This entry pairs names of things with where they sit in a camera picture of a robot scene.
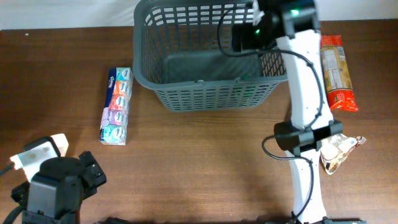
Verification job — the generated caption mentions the green lidded seasoning jar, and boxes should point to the green lidded seasoning jar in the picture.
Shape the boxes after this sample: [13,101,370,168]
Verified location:
[239,75,257,107]

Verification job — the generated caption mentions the grey plastic basket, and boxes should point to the grey plastic basket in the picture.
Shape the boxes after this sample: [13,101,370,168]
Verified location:
[133,0,287,111]

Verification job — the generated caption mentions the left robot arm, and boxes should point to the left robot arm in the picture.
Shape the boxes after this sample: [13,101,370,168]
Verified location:
[4,151,107,223]

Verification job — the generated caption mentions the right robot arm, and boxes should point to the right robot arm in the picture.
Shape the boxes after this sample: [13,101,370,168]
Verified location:
[232,1,343,223]

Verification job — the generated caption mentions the colourful tissue pack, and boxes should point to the colourful tissue pack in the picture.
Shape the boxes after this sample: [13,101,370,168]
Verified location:
[99,67,133,146]

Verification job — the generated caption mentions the left beige snack bag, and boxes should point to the left beige snack bag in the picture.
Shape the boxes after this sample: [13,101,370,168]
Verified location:
[51,133,69,157]

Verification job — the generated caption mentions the beige snack bag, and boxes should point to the beige snack bag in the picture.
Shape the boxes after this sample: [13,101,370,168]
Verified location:
[51,133,69,157]
[320,134,366,175]

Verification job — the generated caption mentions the red pasta packet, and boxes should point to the red pasta packet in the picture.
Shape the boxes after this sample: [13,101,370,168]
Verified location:
[320,35,359,112]

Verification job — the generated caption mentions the right beige snack bag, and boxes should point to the right beige snack bag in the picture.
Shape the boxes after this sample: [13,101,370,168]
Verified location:
[320,134,366,175]

